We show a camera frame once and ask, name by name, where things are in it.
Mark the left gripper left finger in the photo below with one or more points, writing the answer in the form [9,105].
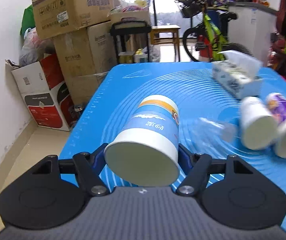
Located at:
[88,167]

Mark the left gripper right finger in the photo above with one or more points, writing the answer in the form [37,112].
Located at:
[195,167]

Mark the blue orange paper cup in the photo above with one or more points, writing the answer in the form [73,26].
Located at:
[145,152]

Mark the clear plastic cup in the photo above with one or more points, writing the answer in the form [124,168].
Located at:
[224,130]

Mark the white paper cup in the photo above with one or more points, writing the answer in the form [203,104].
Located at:
[258,125]

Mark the red white appliance box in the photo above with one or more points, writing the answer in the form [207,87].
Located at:
[45,93]

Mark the tissue pack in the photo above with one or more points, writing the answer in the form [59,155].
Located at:
[238,73]

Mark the lower cardboard box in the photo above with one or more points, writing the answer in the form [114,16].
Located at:
[85,57]

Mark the cardboard box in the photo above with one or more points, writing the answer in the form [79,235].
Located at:
[85,57]
[57,17]

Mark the green bicycle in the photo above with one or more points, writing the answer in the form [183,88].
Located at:
[211,33]

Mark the black utility cart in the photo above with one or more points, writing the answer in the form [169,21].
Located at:
[124,35]

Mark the wooden chair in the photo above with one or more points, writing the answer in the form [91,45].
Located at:
[167,34]

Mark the white chest freezer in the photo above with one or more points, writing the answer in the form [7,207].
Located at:
[252,28]

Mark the top cardboard box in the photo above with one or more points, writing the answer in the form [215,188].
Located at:
[57,17]

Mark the plastic bag by wall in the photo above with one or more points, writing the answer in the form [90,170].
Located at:
[34,48]

